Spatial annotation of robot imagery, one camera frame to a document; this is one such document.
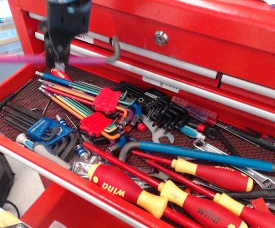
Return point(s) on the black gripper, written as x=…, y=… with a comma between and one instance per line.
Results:
x=65, y=20

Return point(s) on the small red cap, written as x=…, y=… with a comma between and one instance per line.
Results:
x=141, y=127

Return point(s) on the white Markers label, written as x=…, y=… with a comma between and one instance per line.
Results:
x=85, y=38

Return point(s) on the silver chest lock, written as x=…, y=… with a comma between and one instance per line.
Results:
x=161, y=38

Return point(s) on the lower right red screwdriver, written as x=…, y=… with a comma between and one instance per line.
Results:
x=255, y=218

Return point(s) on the open red drawer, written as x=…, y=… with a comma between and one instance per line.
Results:
x=242, y=95

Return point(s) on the middle red yellow screwdriver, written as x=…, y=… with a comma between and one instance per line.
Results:
x=206, y=212

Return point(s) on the red tool chest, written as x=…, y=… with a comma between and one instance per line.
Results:
x=194, y=27

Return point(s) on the white blue small screwdriver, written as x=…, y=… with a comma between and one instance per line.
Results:
x=191, y=132

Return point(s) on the lower red key holder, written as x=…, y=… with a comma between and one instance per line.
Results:
x=95, y=123

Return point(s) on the upper red yellow screwdriver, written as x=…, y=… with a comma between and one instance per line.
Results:
x=223, y=177

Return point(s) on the steel open-end wrench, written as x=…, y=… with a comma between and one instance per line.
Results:
x=156, y=131

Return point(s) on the small red wiha screwdriver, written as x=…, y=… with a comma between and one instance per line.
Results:
x=60, y=74

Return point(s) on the red key holder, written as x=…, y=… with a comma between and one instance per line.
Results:
x=107, y=100
x=95, y=123

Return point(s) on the blue silver bit driver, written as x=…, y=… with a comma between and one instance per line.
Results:
x=83, y=154

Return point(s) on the large blue Allen key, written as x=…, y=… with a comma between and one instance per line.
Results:
x=197, y=154

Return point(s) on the chrome adjustable wrench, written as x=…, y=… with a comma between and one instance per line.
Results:
x=263, y=181

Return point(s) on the black red drawer liner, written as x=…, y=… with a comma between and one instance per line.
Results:
x=77, y=203

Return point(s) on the grey blue screwdriver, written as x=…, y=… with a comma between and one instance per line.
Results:
x=43, y=150

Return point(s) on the blue long hex key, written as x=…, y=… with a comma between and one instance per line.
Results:
x=83, y=86

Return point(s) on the blue hex key holder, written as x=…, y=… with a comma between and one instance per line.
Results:
x=48, y=131

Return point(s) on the big red yellow screwdriver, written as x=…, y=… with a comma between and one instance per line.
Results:
x=115, y=181

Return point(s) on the purple clear screwdriver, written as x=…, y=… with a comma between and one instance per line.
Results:
x=205, y=118

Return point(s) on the black Tekton key holder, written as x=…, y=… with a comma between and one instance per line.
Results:
x=145, y=99

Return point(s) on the upper red key holder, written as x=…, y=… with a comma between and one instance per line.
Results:
x=107, y=100

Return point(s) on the white cutting tools label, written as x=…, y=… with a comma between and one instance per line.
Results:
x=160, y=84

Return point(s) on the violet Allen key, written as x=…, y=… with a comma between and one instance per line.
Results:
x=39, y=60

